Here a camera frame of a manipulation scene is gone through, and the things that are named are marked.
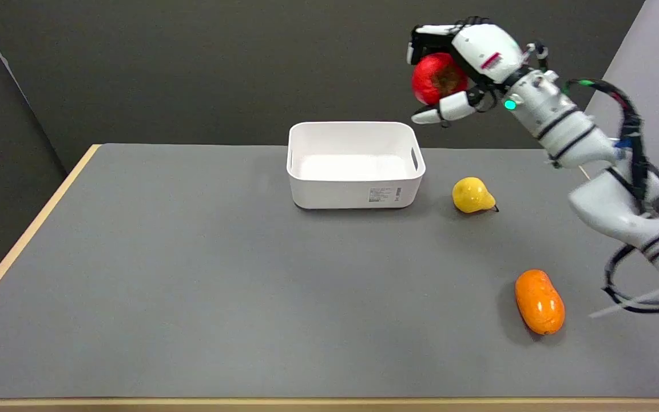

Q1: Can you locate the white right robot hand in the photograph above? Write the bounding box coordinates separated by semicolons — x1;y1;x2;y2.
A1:
407;17;536;127

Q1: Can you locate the red apple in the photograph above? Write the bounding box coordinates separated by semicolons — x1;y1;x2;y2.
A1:
411;53;470;106

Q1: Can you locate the white plastic box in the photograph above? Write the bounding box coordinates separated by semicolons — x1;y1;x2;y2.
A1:
287;121;426;210

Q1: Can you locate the yellow pear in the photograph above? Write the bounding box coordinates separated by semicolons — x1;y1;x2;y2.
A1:
452;177;499;215

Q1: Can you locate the orange oval fruit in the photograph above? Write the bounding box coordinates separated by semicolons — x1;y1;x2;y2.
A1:
515;269;566;336

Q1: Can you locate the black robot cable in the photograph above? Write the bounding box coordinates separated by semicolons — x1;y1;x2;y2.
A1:
564;78;659;314

